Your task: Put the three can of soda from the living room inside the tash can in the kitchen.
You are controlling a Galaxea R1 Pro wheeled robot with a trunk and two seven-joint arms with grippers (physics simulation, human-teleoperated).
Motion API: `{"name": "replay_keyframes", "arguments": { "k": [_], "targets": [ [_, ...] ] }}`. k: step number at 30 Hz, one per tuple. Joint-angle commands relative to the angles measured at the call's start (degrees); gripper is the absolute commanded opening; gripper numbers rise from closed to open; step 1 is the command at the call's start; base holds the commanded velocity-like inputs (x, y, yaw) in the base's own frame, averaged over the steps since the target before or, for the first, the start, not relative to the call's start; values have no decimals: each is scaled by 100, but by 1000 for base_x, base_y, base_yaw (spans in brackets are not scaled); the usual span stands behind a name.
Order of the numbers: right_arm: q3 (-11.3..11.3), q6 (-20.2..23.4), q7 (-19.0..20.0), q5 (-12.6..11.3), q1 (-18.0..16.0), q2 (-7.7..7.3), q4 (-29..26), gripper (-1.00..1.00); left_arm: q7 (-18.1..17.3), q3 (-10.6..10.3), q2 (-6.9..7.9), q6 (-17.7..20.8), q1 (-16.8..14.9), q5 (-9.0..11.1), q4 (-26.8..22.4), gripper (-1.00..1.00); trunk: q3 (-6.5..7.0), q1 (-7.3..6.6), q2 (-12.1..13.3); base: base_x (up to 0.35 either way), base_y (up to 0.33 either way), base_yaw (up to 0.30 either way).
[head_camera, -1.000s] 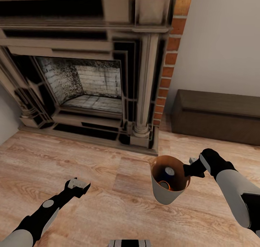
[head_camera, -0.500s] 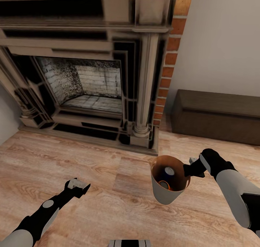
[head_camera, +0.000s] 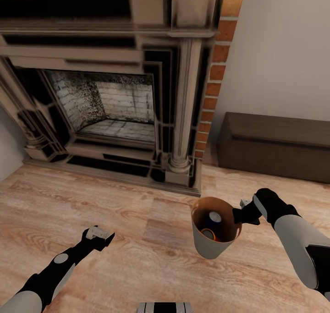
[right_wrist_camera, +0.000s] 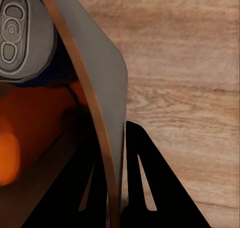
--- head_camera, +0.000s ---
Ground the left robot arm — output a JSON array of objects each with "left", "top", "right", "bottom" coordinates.
[{"left": 0, "top": 226, "right": 115, "bottom": 313}]

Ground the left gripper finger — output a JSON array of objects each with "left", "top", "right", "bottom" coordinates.
[{"left": 104, "top": 233, "right": 115, "bottom": 247}]

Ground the trash can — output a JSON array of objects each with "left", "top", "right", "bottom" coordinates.
[{"left": 191, "top": 197, "right": 243, "bottom": 260}]

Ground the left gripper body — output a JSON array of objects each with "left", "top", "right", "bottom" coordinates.
[{"left": 78, "top": 230, "right": 106, "bottom": 258}]

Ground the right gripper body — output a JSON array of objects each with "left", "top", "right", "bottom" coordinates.
[{"left": 232, "top": 205, "right": 260, "bottom": 225}]

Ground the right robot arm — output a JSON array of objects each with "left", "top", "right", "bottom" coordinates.
[{"left": 232, "top": 189, "right": 330, "bottom": 302}]

